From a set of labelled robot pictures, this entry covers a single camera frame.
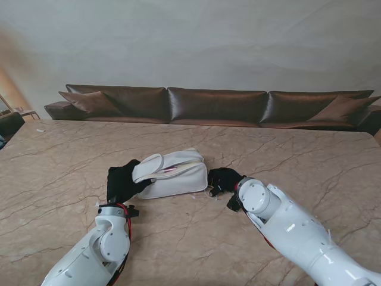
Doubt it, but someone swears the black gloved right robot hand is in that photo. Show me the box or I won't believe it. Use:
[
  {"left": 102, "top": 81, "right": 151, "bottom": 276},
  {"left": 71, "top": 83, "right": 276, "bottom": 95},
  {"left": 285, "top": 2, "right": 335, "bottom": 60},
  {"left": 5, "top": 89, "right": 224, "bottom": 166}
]
[{"left": 207, "top": 167, "right": 248, "bottom": 197}]

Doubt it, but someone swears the dark armchair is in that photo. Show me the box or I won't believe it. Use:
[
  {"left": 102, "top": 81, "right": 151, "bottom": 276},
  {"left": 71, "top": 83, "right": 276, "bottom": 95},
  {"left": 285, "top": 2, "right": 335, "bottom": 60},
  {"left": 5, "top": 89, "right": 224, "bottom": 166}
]
[{"left": 0, "top": 111, "right": 26, "bottom": 141}]

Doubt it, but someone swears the red black right arm cable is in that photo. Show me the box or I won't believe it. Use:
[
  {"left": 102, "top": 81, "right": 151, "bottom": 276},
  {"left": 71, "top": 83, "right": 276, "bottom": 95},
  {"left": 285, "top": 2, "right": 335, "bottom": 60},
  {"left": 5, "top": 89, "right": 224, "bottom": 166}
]
[{"left": 261, "top": 232, "right": 276, "bottom": 250}]

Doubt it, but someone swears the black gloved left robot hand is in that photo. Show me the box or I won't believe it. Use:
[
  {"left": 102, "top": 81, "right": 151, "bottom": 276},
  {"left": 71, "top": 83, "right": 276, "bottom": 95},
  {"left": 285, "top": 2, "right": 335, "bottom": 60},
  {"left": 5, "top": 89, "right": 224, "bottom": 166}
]
[{"left": 106, "top": 159, "right": 156, "bottom": 205}]

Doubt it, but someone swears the brown leather sofa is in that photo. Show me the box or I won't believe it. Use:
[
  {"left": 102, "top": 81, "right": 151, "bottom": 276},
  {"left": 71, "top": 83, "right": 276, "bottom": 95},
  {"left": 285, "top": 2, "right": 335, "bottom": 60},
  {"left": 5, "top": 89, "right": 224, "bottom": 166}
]
[{"left": 44, "top": 84, "right": 381, "bottom": 135}]

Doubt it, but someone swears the red black arm cable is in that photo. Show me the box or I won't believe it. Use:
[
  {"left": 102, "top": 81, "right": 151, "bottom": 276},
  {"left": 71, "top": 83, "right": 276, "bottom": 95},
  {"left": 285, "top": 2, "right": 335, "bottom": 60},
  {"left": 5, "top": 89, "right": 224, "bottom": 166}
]
[
  {"left": 108, "top": 203, "right": 134, "bottom": 286},
  {"left": 261, "top": 232, "right": 276, "bottom": 250}
]

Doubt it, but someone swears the red black left arm cable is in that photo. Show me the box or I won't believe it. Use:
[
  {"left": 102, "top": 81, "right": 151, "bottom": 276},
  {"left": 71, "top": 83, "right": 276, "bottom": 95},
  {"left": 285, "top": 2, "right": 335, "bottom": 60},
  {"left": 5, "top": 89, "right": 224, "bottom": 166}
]
[{"left": 108, "top": 203, "right": 134, "bottom": 286}]

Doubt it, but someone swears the brown sofa pillow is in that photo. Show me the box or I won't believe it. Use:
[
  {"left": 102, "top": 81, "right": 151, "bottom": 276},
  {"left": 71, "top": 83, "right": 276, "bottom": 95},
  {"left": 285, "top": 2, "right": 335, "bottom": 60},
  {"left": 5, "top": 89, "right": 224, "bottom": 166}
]
[
  {"left": 58, "top": 91, "right": 124, "bottom": 117},
  {"left": 308, "top": 95, "right": 381, "bottom": 122}
]

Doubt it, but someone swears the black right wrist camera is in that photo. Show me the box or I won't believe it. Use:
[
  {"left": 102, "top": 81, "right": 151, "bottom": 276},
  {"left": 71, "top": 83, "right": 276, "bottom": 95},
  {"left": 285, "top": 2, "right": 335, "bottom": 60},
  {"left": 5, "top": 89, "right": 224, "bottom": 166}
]
[{"left": 227, "top": 195, "right": 243, "bottom": 213}]

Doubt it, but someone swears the light wooden side table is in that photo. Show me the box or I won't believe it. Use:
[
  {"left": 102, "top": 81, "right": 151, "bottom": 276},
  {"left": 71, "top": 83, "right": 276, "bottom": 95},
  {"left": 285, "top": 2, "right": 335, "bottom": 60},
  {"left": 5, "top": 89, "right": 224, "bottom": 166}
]
[{"left": 17, "top": 105, "right": 41, "bottom": 122}]

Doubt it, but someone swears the cream white cosmetics bag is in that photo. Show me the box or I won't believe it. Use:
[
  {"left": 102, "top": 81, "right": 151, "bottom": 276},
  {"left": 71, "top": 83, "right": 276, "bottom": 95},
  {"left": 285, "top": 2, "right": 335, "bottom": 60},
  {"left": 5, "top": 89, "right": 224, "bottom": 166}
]
[{"left": 131, "top": 148, "right": 208, "bottom": 200}]

